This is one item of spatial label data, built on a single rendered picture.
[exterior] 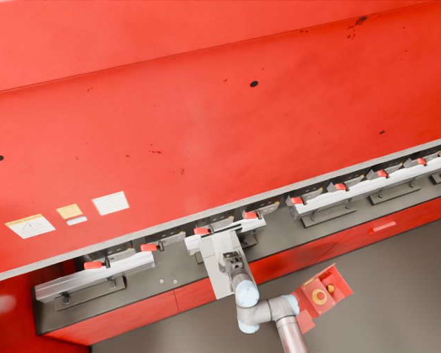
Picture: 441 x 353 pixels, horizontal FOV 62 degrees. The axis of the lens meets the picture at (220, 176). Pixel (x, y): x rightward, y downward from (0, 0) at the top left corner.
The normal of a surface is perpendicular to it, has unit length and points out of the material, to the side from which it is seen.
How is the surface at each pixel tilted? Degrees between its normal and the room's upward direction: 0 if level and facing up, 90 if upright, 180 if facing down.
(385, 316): 0
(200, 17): 90
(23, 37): 90
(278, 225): 0
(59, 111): 90
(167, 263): 0
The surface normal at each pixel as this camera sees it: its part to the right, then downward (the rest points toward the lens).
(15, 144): 0.33, 0.84
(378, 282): 0.06, -0.47
